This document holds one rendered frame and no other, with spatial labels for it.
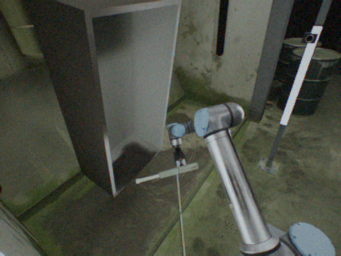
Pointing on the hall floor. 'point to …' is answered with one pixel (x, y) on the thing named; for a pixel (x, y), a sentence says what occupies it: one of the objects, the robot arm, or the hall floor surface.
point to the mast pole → (284, 125)
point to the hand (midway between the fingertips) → (182, 169)
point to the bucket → (274, 89)
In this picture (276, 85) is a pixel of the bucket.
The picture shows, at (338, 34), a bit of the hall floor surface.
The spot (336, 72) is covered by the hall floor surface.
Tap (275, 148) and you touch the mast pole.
